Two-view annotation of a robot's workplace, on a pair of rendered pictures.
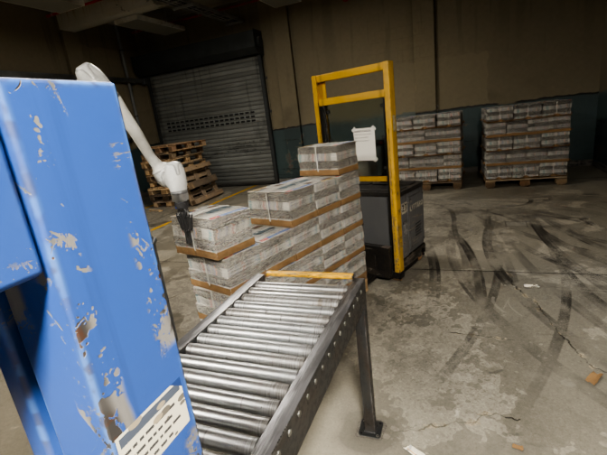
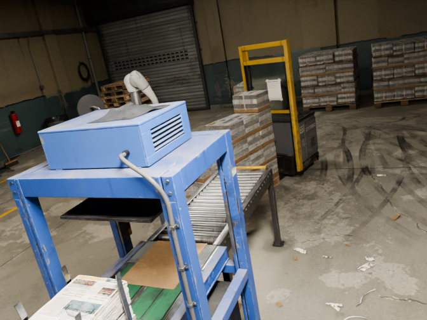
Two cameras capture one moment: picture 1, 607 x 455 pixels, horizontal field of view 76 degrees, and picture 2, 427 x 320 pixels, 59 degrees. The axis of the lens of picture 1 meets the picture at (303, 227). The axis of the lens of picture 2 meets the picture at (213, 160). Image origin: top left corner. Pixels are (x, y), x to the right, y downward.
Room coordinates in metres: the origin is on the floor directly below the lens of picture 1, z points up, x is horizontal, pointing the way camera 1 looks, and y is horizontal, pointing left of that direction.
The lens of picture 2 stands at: (-1.77, 0.13, 2.04)
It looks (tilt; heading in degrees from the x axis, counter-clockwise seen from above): 18 degrees down; 3
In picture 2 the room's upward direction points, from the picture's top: 10 degrees counter-clockwise
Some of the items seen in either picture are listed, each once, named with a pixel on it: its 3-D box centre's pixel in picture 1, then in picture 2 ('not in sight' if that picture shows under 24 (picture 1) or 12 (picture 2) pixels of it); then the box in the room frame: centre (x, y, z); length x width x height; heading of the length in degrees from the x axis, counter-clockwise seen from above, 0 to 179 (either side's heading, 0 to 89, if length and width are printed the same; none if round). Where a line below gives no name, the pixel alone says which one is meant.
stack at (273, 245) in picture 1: (280, 281); (225, 177); (2.56, 0.21, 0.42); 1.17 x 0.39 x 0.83; 139
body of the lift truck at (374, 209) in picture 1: (381, 223); (288, 140); (3.72, -0.78, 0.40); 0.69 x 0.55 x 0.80; 49
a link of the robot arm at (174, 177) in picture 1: (174, 175); not in sight; (2.08, 0.64, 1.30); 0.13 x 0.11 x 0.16; 34
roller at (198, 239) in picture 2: not in sight; (187, 239); (0.53, 0.50, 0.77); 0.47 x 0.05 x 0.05; 67
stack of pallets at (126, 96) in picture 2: (178, 172); (129, 104); (8.92, 2.66, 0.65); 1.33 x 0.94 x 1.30; 161
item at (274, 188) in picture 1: (280, 188); (223, 122); (2.66, 0.13, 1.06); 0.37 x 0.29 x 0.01; 51
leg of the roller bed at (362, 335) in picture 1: (365, 369); (274, 213); (1.57, -0.21, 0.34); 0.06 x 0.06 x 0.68; 67
